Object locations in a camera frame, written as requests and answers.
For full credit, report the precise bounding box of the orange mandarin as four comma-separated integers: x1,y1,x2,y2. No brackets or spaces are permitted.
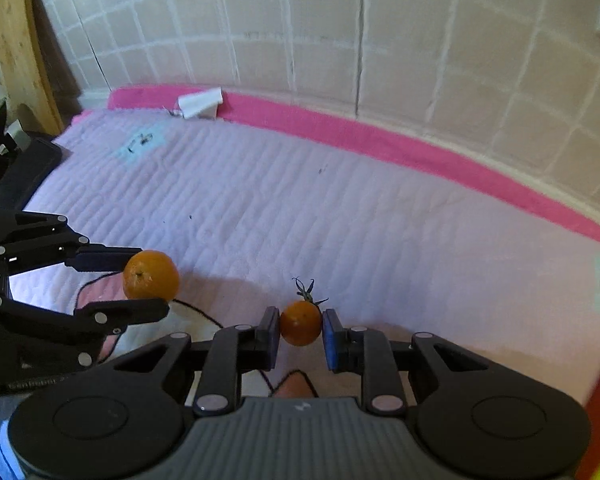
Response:
122,250,180,302

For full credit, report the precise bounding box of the small cherry tomato with stem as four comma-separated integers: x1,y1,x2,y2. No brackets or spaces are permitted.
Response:
279,278,326,347

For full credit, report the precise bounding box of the pink quilted mat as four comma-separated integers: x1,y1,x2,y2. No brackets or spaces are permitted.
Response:
0,84,600,480

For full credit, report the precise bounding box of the wooden board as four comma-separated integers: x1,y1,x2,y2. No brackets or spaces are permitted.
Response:
0,0,79,136

